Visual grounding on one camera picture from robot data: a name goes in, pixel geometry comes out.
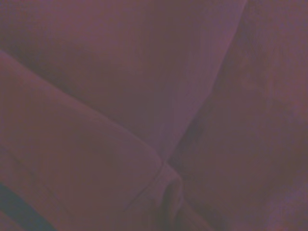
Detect rust red shorts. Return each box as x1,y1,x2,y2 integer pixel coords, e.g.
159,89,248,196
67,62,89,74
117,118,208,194
0,0,308,231

